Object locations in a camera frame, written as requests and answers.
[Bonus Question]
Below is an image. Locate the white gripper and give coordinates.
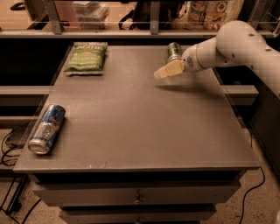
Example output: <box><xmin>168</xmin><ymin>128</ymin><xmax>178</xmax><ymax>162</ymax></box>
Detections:
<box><xmin>154</xmin><ymin>45</ymin><xmax>201</xmax><ymax>79</ymax></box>

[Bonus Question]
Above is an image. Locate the green soda can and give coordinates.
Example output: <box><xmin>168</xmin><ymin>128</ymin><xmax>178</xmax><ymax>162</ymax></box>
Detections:
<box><xmin>167</xmin><ymin>42</ymin><xmax>182</xmax><ymax>62</ymax></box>

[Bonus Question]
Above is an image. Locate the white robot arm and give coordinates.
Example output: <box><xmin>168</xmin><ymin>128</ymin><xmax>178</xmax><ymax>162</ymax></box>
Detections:
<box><xmin>154</xmin><ymin>20</ymin><xmax>280</xmax><ymax>98</ymax></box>

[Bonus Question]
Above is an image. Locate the blue silver redbull can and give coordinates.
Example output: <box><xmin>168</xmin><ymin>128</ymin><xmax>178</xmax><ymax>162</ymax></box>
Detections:
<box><xmin>28</xmin><ymin>104</ymin><xmax>66</xmax><ymax>155</ymax></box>

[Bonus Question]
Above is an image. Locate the black bag on shelf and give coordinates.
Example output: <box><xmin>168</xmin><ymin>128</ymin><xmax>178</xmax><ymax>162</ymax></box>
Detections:
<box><xmin>118</xmin><ymin>0</ymin><xmax>187</xmax><ymax>30</ymax></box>

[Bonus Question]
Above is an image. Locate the colourful snack bag on shelf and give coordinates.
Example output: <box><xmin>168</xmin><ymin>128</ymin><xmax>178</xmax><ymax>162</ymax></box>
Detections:
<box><xmin>184</xmin><ymin>0</ymin><xmax>244</xmax><ymax>31</ymax></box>

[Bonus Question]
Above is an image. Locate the green chip bag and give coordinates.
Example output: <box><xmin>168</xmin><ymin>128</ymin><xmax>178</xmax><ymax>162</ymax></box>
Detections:
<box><xmin>64</xmin><ymin>42</ymin><xmax>108</xmax><ymax>75</ymax></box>

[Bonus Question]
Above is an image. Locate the grey drawer cabinet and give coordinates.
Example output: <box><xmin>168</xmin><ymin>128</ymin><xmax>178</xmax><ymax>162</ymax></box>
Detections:
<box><xmin>16</xmin><ymin>45</ymin><xmax>258</xmax><ymax>224</ymax></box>

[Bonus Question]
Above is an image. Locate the clear plastic container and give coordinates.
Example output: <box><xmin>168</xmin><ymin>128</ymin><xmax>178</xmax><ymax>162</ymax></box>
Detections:
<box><xmin>72</xmin><ymin>1</ymin><xmax>109</xmax><ymax>30</ymax></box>

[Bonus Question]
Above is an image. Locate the metal shelf rail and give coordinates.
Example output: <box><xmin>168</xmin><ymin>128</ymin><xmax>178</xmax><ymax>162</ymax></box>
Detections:
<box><xmin>0</xmin><ymin>0</ymin><xmax>280</xmax><ymax>39</ymax></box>

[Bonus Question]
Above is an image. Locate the black floor cable right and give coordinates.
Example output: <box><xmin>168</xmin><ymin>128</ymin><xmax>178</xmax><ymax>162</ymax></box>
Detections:
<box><xmin>238</xmin><ymin>165</ymin><xmax>266</xmax><ymax>224</ymax></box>

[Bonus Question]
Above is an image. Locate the black cables left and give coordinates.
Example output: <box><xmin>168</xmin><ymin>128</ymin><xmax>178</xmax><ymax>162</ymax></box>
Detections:
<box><xmin>0</xmin><ymin>122</ymin><xmax>42</xmax><ymax>224</ymax></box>

